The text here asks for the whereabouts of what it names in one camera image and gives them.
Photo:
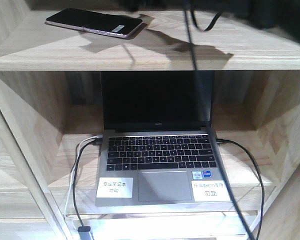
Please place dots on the black smartphone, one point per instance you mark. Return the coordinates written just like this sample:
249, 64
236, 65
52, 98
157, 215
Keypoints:
117, 26

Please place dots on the grey laptop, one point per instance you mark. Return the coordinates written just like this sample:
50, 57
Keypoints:
159, 148

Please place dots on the light wooden shelf unit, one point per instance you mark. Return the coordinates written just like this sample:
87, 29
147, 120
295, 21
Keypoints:
51, 121

